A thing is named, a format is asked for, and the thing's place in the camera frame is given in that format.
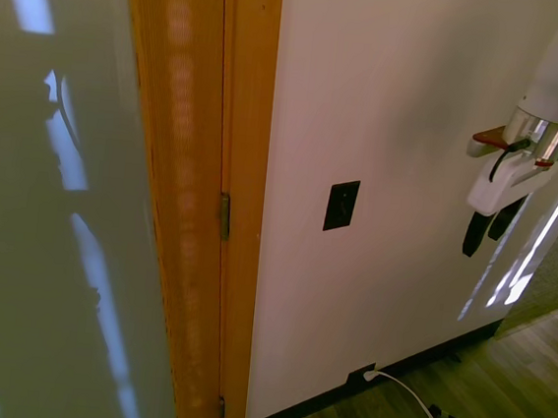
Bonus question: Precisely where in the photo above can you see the black wall light switch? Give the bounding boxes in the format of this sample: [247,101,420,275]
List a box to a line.
[322,176,362,235]

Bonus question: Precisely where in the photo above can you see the black wall power outlet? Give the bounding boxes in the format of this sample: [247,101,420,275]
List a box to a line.
[346,358,378,389]

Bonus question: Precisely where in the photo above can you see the wooden door frame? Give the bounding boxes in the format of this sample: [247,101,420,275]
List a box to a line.
[181,0,286,418]

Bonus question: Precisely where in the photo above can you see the black baseboard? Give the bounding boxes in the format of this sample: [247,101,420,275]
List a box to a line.
[244,296,503,418]

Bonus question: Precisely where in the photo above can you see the wooden door with frosted glass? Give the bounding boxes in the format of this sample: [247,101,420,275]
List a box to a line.
[0,0,264,418]

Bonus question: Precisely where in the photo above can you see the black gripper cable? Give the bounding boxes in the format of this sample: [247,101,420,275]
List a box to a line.
[488,135,532,186]

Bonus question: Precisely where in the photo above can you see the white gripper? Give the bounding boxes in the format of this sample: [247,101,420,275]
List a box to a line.
[456,137,558,266]

